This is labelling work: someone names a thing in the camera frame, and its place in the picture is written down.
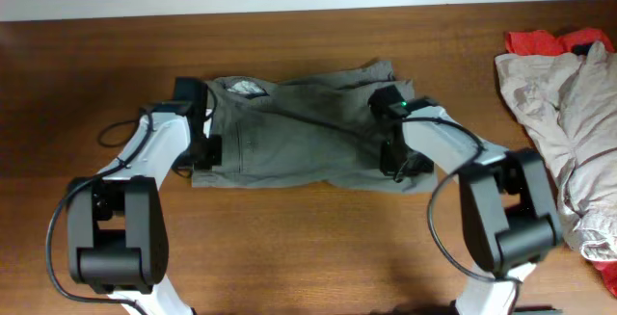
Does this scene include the grey cotton shorts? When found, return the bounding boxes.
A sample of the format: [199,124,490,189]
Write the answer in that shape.
[192,61,437,194]

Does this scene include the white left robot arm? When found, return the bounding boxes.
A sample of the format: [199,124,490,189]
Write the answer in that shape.
[57,77,222,314]

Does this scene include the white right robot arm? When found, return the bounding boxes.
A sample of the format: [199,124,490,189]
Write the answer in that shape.
[368,86,562,315]

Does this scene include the beige cloth garment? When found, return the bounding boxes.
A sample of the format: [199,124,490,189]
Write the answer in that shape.
[495,41,616,262]

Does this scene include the red cloth garment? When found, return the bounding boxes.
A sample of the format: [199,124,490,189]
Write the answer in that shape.
[505,28,616,56]

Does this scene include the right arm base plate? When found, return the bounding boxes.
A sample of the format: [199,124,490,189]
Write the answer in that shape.
[512,306,564,315]

